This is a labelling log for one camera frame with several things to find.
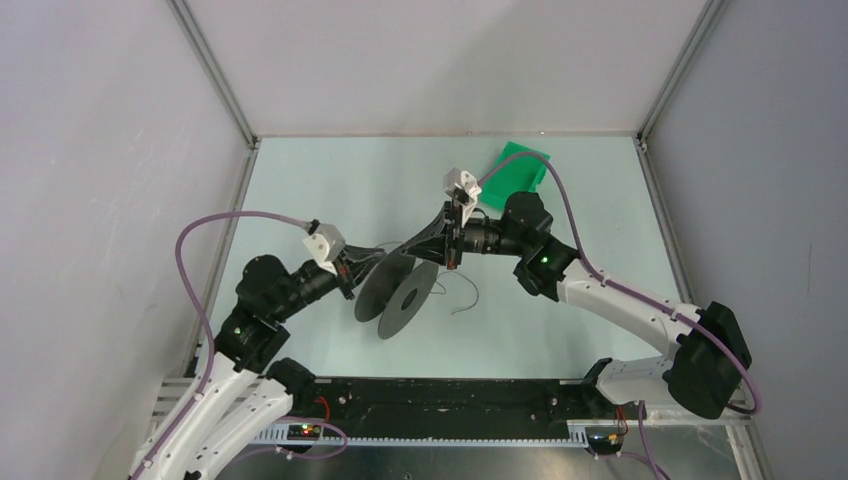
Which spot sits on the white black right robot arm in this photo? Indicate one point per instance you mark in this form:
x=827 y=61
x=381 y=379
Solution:
x=702 y=355

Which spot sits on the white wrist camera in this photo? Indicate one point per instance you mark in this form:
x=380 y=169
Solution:
x=463 y=188
x=324 y=242

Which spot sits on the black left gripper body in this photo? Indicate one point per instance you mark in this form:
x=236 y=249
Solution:
x=311 y=284

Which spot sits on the black cable spool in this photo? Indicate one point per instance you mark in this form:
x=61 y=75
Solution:
x=394 y=292

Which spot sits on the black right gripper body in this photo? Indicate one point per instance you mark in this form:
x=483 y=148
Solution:
x=478 y=235

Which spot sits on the green plastic bin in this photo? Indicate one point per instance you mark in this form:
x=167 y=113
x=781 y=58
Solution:
x=523 y=174

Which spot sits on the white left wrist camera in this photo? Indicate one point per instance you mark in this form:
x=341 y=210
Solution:
x=324 y=242

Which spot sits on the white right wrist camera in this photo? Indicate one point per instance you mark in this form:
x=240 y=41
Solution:
x=463 y=188

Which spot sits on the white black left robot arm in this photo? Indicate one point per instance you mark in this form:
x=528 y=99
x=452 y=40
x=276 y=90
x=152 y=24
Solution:
x=245 y=387

